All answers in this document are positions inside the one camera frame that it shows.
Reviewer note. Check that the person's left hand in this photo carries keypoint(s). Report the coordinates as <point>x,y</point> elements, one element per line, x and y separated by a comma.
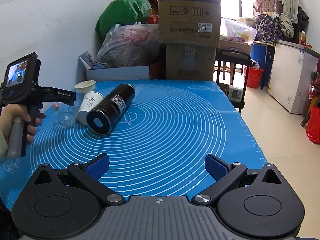
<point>7,116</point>

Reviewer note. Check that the red plastic bucket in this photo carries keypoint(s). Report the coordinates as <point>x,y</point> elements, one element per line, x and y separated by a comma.
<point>254,77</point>

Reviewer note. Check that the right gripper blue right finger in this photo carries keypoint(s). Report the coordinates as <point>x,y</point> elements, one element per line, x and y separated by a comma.
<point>227,177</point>

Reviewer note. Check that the blue silicone baking mat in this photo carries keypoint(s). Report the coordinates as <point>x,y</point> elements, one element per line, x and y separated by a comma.
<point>158,147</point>

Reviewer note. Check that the blue yellow paper cup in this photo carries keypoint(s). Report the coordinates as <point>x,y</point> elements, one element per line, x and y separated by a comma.
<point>85,86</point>

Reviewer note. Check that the clear glass jar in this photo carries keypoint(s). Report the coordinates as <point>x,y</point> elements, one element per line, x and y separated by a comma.
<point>66,115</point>

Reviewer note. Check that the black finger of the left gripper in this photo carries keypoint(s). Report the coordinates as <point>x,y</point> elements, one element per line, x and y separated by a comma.
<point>50,94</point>

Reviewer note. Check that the white flat box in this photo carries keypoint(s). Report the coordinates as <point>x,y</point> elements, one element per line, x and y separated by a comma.
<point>119,74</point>

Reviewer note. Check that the white chest freezer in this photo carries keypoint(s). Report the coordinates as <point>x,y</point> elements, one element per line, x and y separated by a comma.
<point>290,78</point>

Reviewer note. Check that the clear bag with red contents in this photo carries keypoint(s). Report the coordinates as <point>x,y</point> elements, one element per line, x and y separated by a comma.
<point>130,45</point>

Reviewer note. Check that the white printed paper cup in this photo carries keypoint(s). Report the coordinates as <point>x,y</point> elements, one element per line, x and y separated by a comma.
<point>91,99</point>

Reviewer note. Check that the black metal cart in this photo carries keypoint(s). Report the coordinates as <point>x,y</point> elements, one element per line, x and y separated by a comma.
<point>234,57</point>

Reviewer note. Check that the large upper cardboard box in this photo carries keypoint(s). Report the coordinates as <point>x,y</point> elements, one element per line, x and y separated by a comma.
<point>190,22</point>

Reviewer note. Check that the lower cardboard box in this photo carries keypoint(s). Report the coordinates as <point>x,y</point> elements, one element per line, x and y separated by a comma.
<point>189,62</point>

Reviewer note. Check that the black cylindrical thermos bottle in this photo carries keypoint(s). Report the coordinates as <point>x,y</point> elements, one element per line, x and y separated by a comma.
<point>104,117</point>

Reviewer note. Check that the green plastic bag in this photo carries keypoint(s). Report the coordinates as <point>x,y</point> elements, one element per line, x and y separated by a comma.
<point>123,12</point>

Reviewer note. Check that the red bag on floor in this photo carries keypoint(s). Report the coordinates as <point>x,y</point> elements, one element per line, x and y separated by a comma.
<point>313,129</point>

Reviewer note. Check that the purple patterned bag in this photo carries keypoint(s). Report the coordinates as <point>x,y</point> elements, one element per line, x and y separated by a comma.
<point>268,27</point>

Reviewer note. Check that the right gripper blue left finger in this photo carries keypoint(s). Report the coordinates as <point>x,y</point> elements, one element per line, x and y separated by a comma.
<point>86,176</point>

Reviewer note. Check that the blue plastic barrel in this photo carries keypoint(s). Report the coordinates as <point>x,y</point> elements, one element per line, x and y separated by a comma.
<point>258,54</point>

